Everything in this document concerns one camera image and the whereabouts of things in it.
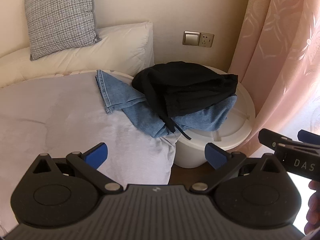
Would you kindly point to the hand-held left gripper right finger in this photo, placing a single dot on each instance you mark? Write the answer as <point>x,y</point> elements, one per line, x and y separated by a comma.
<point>216,157</point>

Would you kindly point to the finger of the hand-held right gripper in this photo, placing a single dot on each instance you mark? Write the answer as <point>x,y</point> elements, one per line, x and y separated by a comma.
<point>308,136</point>
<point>271,136</point>

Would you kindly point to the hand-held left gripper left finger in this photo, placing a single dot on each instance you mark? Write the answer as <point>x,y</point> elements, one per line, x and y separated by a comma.
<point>96,155</point>

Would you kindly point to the black knit garment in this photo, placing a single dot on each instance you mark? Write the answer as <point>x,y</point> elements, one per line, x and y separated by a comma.
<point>180,85</point>

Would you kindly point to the person's right hand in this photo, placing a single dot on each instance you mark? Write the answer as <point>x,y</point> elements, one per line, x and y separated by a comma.
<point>315,205</point>

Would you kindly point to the white round lidded bin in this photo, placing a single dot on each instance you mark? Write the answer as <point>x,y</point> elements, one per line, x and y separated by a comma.
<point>225,135</point>

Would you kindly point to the blue denim jeans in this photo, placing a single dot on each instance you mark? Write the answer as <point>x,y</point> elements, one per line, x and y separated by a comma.
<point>140,115</point>

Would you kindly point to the pale bed duvet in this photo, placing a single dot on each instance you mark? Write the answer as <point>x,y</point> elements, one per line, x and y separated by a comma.
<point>50,117</point>

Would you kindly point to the pink patterned curtain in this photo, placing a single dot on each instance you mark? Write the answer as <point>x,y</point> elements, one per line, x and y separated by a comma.
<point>275,55</point>

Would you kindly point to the cream white pillow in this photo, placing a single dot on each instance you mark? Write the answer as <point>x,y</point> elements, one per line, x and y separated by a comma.
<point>100,52</point>

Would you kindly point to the grey checked cushion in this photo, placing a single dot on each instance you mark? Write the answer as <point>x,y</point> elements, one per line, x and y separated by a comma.
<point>60,17</point>

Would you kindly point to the brass wall socket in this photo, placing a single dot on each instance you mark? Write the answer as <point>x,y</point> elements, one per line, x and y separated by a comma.
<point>206,40</point>

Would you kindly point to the brass wall switch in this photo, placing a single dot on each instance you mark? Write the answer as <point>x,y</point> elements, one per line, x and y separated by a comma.
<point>191,38</point>

